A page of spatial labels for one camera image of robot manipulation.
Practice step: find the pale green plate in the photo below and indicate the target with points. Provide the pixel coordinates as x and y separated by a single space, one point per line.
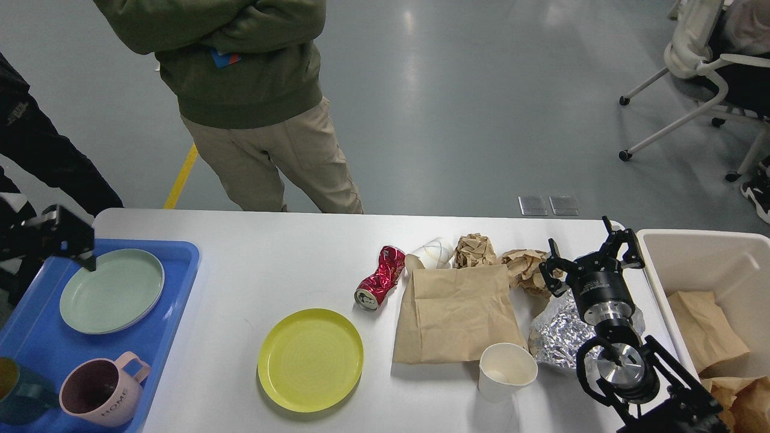
124 288

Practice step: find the brown paper bag in bin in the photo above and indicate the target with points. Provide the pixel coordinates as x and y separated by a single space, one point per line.
706 332

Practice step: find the metal floor socket left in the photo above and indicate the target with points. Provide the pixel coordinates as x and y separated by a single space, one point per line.
533 205

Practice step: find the metal floor socket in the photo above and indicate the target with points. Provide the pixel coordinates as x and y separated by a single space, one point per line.
564 205
533 205

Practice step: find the person in green sweater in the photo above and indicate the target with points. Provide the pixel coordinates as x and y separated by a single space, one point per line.
246 78

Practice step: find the pink mug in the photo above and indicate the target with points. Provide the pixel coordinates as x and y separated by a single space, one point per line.
105 392

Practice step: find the person in black clothes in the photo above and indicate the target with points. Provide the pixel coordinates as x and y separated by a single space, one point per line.
29 139

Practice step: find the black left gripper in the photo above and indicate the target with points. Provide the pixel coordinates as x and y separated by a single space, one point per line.
57 232

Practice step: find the yellow plate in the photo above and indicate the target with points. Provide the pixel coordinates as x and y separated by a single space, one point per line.
310 360

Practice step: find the crumpled brown paper ball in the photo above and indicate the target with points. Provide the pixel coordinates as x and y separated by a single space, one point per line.
474 250

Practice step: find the crushed white paper cup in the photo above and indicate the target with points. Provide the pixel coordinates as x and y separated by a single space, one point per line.
436 254

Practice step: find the beige plastic bin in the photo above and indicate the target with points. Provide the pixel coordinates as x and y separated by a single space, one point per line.
732 265

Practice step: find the dark teal mug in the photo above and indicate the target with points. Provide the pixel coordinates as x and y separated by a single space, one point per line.
25 395

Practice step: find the crumpled brown paper in bin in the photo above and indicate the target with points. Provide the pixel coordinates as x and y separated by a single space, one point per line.
745 401

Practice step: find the crumpled brown paper wad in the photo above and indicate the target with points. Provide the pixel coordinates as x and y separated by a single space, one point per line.
524 271

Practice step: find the crushed red soda can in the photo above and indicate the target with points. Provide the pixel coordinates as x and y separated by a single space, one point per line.
372 291

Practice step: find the crumpled aluminium foil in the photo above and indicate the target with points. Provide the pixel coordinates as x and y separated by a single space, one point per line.
557 333

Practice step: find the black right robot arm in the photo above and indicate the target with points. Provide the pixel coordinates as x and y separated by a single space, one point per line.
644 384

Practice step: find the flat brown paper bag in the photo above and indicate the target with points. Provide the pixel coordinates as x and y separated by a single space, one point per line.
453 315

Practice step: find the metal floor socket right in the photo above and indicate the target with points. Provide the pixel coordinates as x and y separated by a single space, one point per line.
564 205

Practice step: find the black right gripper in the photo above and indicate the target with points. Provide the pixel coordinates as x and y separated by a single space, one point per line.
599 289

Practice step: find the white office chair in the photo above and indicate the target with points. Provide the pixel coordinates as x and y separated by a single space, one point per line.
693 67

